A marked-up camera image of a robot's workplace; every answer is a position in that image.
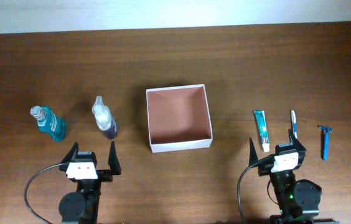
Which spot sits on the blue white toothbrush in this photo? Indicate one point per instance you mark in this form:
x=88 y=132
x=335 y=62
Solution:
x=294 y=123

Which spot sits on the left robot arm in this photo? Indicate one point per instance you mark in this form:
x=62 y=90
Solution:
x=81 y=206

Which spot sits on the teal mouthwash bottle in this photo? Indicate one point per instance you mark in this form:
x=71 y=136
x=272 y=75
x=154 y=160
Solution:
x=48 y=122

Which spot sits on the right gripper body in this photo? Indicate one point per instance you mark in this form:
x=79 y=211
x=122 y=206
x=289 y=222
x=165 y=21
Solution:
x=265 y=170

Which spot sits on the blue disposable razor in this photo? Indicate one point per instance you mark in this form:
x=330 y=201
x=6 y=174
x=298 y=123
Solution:
x=325 y=142

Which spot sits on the green toothpaste tube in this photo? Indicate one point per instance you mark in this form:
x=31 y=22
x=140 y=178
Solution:
x=262 y=128

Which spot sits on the white cardboard box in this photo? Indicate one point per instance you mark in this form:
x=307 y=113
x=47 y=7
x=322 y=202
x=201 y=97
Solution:
x=178 y=118

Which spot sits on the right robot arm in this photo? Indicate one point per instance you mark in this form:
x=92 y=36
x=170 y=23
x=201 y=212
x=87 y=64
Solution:
x=298 y=200

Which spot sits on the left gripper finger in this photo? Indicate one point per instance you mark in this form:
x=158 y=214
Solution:
x=113 y=161
x=71 y=155

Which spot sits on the clear spray bottle dark liquid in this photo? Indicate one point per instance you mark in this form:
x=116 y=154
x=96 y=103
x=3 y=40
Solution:
x=104 y=119

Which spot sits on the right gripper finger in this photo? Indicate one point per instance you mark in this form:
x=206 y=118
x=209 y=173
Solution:
x=295 y=142
x=253 y=158

